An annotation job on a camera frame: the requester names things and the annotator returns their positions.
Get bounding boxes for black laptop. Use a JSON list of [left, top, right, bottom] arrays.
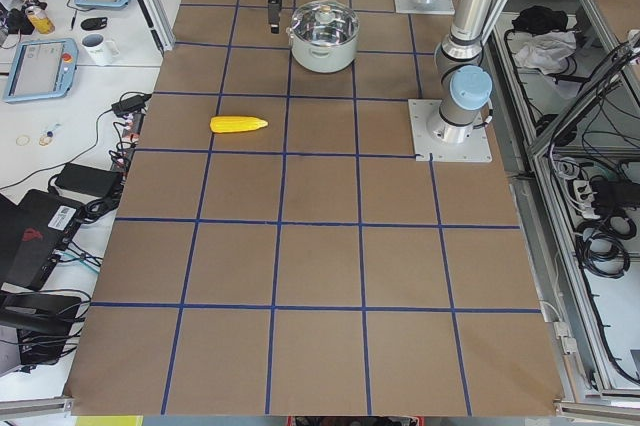
[[1, 189, 84, 291]]

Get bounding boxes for pale green electric pot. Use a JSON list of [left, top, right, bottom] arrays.
[[287, 0, 360, 73]]

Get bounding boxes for blue teach pendant near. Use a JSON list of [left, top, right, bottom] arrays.
[[3, 38, 78, 103]]

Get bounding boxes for yellow corn cob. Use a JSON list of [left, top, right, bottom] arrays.
[[209, 115, 268, 134]]

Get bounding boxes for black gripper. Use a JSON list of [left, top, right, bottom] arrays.
[[268, 0, 282, 34]]

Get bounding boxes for white mug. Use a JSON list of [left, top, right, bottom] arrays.
[[81, 33, 120, 66]]

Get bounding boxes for black power adapter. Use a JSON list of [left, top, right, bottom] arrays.
[[54, 163, 122, 198]]

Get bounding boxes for black cloth pile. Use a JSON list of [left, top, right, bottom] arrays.
[[512, 5, 568, 35]]

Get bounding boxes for black computer mouse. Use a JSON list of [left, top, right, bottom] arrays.
[[80, 17, 108, 31]]

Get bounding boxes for yellow drink can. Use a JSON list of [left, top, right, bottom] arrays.
[[25, 5, 55, 34]]

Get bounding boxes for coiled black cables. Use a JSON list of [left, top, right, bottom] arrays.
[[574, 225, 631, 280]]

